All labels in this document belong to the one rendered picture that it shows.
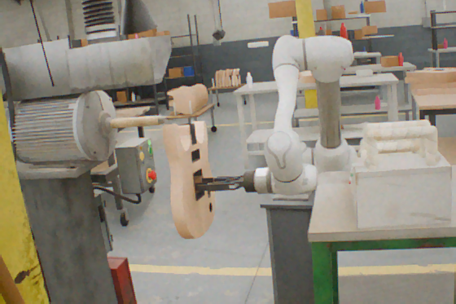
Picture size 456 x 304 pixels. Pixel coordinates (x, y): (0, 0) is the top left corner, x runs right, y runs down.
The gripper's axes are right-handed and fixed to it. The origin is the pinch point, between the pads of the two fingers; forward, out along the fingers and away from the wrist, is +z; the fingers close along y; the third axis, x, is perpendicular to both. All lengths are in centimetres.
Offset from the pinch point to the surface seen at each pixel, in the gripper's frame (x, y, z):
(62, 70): 45, -18, 39
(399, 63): 44, 500, -127
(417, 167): 6, -25, -71
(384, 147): 10, -9, -64
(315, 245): -15, -24, -41
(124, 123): 24.5, -9.7, 21.3
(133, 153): 11.1, 12.4, 31.0
